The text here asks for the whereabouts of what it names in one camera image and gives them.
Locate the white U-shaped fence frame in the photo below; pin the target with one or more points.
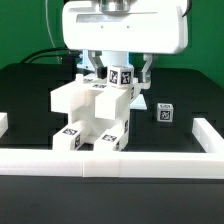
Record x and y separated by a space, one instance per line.
206 165

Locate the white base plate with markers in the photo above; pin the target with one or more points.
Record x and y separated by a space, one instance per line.
139 103

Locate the white block at left edge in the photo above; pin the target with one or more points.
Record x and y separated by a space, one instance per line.
3 123

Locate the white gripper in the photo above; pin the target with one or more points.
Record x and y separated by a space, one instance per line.
149 26

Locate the white chair seat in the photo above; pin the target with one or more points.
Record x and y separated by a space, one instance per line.
103 113

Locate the white marker cube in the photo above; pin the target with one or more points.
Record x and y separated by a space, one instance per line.
165 112
120 76

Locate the white chair back frame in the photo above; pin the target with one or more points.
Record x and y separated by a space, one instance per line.
83 90

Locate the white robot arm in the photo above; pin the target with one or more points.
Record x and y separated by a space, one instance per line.
112 57

